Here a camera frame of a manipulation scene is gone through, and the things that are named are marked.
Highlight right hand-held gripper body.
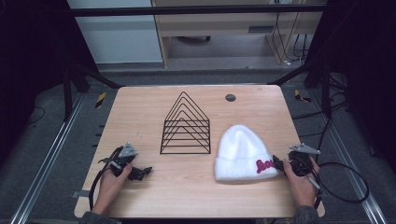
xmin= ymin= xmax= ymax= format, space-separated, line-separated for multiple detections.
xmin=287 ymin=142 xmax=321 ymax=177

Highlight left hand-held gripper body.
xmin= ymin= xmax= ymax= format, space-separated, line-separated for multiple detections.
xmin=98 ymin=142 xmax=138 ymax=178

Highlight white knit beanie hat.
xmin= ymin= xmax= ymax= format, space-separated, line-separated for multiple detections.
xmin=214 ymin=124 xmax=280 ymax=182

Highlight person's right hand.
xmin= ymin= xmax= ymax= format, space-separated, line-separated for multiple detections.
xmin=282 ymin=156 xmax=320 ymax=209

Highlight person's left hand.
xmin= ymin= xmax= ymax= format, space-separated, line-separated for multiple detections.
xmin=92 ymin=162 xmax=134 ymax=217

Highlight yellow black striped tape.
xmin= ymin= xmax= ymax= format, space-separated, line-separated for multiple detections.
xmin=94 ymin=91 xmax=107 ymax=109
xmin=293 ymin=89 xmax=312 ymax=104

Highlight black metal stand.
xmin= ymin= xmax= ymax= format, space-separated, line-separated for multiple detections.
xmin=269 ymin=55 xmax=335 ymax=118
xmin=60 ymin=40 xmax=124 ymax=122

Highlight white cabinet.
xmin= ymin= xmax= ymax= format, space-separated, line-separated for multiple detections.
xmin=66 ymin=0 xmax=164 ymax=65

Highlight light wooden desk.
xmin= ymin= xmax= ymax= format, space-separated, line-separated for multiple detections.
xmin=150 ymin=0 xmax=328 ymax=68

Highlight black floor cables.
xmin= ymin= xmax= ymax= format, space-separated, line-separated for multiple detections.
xmin=290 ymin=73 xmax=351 ymax=157

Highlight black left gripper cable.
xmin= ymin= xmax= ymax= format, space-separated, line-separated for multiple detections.
xmin=88 ymin=146 xmax=123 ymax=212

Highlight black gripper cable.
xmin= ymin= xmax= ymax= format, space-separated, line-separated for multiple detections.
xmin=307 ymin=161 xmax=371 ymax=210
xmin=88 ymin=146 xmax=123 ymax=212

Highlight aluminium floor rail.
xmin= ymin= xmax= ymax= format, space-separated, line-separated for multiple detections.
xmin=9 ymin=92 xmax=86 ymax=224
xmin=311 ymin=90 xmax=390 ymax=224

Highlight black wire rack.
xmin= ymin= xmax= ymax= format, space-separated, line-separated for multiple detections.
xmin=159 ymin=91 xmax=212 ymax=156

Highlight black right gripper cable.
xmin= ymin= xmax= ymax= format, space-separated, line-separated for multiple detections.
xmin=307 ymin=161 xmax=371 ymax=210

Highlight black metal frame bar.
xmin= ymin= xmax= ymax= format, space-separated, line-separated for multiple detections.
xmin=40 ymin=4 xmax=328 ymax=18

